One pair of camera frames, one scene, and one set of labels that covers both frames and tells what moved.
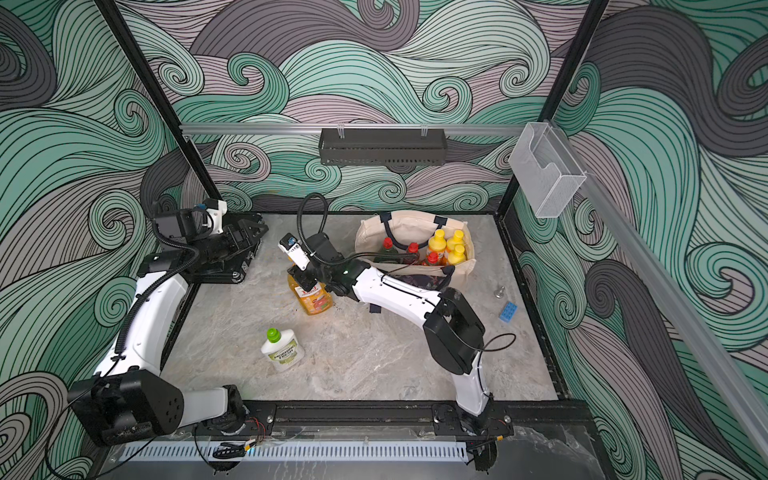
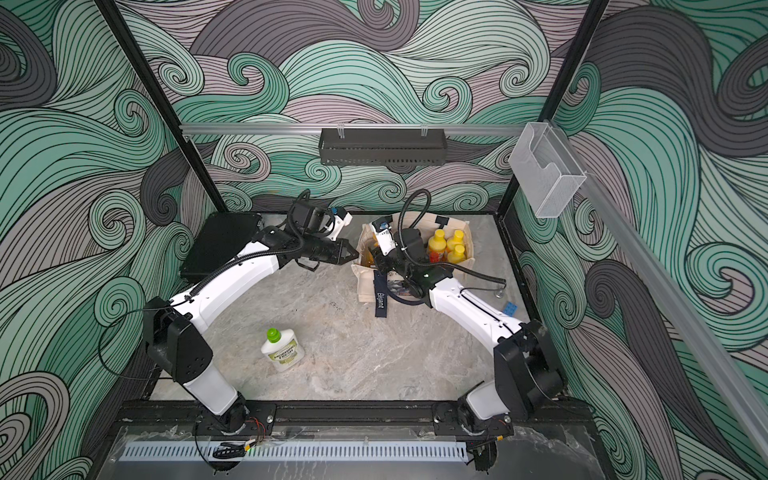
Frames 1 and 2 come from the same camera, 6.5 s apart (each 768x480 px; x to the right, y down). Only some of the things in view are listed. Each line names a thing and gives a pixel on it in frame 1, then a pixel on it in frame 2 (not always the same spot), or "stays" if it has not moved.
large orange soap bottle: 316,300 → 368,259
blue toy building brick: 508,311 stays
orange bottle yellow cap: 437,245 stays
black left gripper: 246,243 → 339,250
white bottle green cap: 282,349 stays
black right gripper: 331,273 → 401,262
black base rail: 519,419 stays
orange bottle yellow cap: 458,256 stays
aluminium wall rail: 315,129 stays
